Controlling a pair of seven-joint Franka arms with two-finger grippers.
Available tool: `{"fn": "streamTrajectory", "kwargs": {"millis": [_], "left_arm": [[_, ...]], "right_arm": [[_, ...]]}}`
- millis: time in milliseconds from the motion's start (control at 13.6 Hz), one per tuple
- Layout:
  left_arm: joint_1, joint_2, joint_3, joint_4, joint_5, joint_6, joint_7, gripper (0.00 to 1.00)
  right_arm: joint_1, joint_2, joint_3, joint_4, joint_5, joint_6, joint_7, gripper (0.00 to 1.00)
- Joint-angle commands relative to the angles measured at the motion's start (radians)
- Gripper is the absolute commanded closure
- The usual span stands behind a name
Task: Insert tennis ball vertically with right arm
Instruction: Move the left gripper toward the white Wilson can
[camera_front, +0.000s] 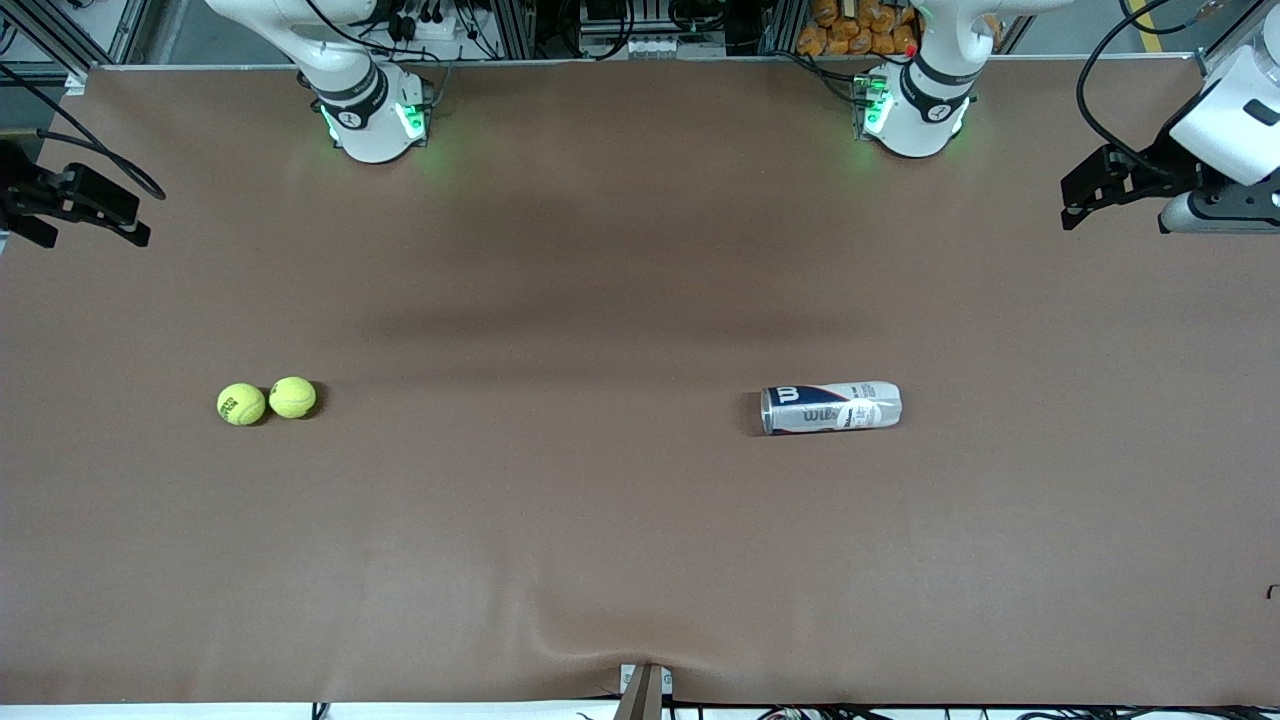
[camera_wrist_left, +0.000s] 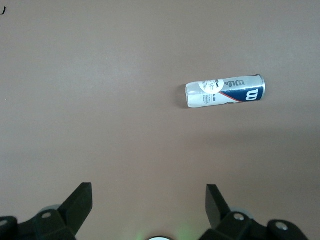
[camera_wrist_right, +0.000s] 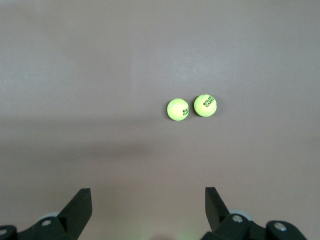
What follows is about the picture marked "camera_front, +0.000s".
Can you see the yellow Roland Garros tennis ball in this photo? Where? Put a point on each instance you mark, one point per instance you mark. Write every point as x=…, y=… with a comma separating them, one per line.
x=292, y=397
x=241, y=404

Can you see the clear Wilson tennis ball can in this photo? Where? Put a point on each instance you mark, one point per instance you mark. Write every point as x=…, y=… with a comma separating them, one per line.
x=835, y=408

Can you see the aluminium frame profile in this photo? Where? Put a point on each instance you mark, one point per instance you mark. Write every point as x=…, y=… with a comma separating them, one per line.
x=785, y=25
x=50, y=40
x=1205, y=63
x=130, y=30
x=512, y=30

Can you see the bag of orange items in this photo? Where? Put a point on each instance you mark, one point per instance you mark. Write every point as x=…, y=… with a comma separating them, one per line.
x=850, y=35

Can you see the metal table clamp bracket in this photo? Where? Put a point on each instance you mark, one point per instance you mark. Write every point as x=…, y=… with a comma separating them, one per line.
x=645, y=695

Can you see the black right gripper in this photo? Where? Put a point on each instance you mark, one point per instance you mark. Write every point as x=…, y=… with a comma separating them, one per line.
x=22, y=187

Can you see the white power strip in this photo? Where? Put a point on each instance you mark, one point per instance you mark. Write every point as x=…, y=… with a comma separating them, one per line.
x=450, y=32

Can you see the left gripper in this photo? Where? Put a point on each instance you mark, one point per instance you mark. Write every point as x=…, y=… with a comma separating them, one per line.
x=1163, y=162

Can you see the brown table mat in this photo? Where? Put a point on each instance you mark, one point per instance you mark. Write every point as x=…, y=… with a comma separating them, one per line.
x=640, y=520

